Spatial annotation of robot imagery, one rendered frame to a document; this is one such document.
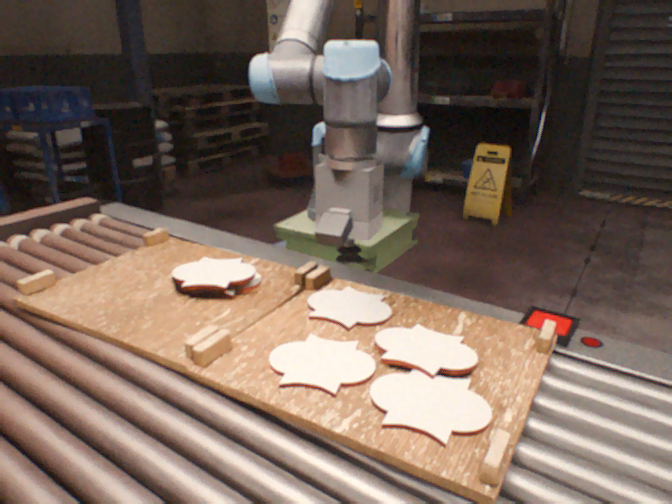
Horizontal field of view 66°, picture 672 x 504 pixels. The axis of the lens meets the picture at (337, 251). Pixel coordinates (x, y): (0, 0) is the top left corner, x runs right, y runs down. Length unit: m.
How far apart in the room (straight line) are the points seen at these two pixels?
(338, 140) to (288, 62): 0.18
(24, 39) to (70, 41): 0.46
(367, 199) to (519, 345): 0.30
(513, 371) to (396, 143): 0.60
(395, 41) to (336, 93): 0.43
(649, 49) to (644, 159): 0.90
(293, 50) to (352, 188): 0.26
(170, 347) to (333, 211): 0.30
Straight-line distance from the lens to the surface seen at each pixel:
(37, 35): 6.04
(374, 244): 1.10
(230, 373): 0.71
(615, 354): 0.87
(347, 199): 0.74
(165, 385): 0.74
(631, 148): 5.27
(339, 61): 0.71
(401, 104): 1.14
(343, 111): 0.71
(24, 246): 1.36
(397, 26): 1.12
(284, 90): 0.84
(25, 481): 0.66
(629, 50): 5.21
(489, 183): 4.27
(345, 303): 0.84
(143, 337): 0.82
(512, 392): 0.70
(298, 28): 0.91
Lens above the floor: 1.34
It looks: 22 degrees down
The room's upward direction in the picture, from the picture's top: straight up
